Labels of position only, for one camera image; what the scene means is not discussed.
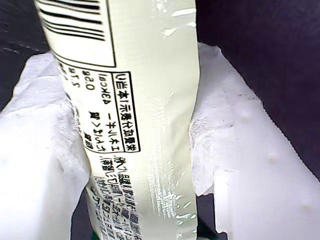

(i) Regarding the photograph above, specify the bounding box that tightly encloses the snack bar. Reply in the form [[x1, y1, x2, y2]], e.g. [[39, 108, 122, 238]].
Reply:
[[33, 0, 202, 240]]

